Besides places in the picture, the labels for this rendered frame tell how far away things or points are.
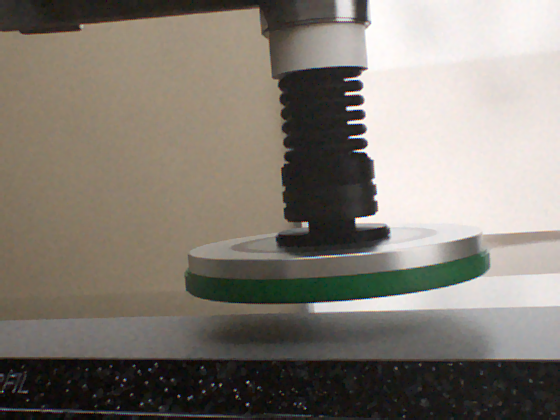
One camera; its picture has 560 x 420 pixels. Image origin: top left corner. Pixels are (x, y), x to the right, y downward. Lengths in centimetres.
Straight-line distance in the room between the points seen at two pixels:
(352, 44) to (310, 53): 3
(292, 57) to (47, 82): 563
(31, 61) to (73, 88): 40
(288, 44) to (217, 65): 507
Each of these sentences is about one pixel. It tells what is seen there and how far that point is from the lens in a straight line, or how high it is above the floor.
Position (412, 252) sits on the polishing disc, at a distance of 48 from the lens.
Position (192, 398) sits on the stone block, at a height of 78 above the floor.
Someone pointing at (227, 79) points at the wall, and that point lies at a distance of 559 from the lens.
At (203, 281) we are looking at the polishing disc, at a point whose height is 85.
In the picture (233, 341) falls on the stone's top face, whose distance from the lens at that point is 53.
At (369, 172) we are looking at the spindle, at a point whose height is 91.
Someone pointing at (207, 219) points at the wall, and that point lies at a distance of 563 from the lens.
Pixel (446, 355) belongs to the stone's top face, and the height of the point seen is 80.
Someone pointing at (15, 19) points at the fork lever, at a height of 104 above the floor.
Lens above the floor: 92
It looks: 3 degrees down
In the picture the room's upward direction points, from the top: 5 degrees counter-clockwise
